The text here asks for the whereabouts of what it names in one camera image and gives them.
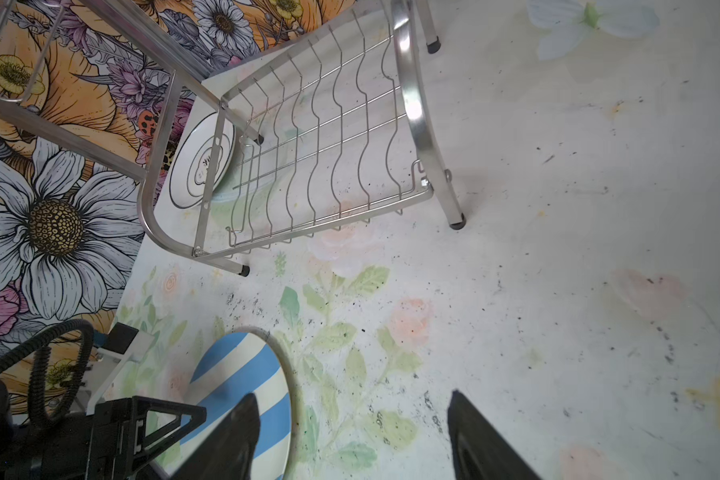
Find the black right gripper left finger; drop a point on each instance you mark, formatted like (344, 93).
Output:
(228, 452)

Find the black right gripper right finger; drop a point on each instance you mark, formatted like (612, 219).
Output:
(478, 449)

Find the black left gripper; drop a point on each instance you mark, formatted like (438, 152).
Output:
(112, 443)

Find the white plate black clover outline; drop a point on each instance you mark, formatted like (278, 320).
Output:
(189, 170)

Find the chrome two-tier dish rack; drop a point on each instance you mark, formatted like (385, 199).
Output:
(407, 92)

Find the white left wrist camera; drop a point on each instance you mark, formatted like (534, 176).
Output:
(114, 350)

